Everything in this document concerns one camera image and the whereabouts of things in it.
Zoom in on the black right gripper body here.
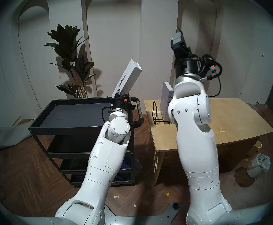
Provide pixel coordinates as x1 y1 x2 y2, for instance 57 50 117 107
174 45 209 78

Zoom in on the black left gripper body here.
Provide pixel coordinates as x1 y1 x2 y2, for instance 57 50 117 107
108 97 136 111

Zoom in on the white Statue of Liberty book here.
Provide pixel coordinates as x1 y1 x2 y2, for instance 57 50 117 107
112 59 143 98

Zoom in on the white Discontent book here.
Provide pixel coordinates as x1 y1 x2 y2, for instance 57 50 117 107
160 82 174 121

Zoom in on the black metal utility cart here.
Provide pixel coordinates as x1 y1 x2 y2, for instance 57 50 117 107
29 97 144 187

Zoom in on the light wooden table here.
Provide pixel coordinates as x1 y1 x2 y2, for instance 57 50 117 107
144 98 273 185

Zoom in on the tall dark green plant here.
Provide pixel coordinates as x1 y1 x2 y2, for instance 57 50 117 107
45 24 96 99

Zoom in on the yellow paper cup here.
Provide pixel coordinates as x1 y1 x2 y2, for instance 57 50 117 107
250 140 263 157

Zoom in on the grey floor cushion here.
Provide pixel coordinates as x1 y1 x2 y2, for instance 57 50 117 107
0 125 34 151

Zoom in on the white trash bin with bag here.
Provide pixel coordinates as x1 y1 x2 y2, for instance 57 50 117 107
247 154 271 178

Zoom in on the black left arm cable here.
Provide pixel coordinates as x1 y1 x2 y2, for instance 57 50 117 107
101 106 114 122

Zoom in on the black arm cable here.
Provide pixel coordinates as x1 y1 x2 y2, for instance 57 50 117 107
101 106 114 122
199 54 222 97

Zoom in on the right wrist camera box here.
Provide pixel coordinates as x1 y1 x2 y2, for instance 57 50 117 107
171 31 184 49

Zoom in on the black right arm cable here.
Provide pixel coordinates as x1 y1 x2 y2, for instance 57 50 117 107
199 54 222 97

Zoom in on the black wire book rack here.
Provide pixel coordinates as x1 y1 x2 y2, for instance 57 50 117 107
152 100 172 125

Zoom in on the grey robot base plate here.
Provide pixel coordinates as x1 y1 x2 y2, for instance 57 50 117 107
104 202 181 225

